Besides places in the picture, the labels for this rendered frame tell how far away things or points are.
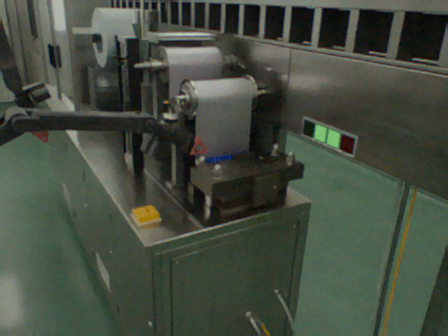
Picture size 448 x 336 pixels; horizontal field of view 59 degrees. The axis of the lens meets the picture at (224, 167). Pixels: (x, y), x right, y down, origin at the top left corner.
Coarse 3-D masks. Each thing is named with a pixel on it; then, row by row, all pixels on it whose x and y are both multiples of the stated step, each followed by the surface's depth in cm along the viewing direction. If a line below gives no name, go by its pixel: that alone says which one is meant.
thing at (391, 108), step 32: (192, 32) 202; (256, 64) 159; (288, 64) 142; (320, 64) 129; (352, 64) 118; (384, 64) 109; (288, 96) 145; (320, 96) 131; (352, 96) 120; (384, 96) 110; (416, 96) 102; (288, 128) 148; (352, 128) 122; (384, 128) 112; (416, 128) 103; (384, 160) 113; (416, 160) 105
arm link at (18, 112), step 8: (8, 112) 108; (16, 112) 106; (24, 112) 109; (0, 120) 110; (8, 120) 105; (0, 128) 105; (8, 128) 106; (0, 136) 105; (8, 136) 107; (16, 136) 108; (0, 144) 106
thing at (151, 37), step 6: (150, 36) 158; (156, 36) 153; (162, 36) 155; (168, 36) 156; (174, 36) 157; (180, 36) 159; (186, 36) 160; (192, 36) 161; (198, 36) 162; (204, 36) 164; (210, 36) 165; (216, 36) 167; (222, 36) 168; (228, 36) 169; (156, 42) 154
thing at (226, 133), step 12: (204, 120) 143; (216, 120) 146; (228, 120) 148; (240, 120) 151; (204, 132) 145; (216, 132) 147; (228, 132) 150; (240, 132) 153; (204, 144) 147; (216, 144) 149; (228, 144) 152; (240, 144) 155; (204, 156) 148
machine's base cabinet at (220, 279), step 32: (64, 160) 263; (64, 192) 293; (96, 192) 185; (96, 224) 199; (288, 224) 148; (96, 256) 215; (128, 256) 151; (160, 256) 122; (192, 256) 129; (224, 256) 137; (256, 256) 145; (288, 256) 155; (128, 288) 160; (160, 288) 127; (192, 288) 134; (224, 288) 142; (256, 288) 152; (288, 288) 162; (128, 320) 170; (160, 320) 131; (192, 320) 140; (224, 320) 149; (256, 320) 159; (288, 320) 170
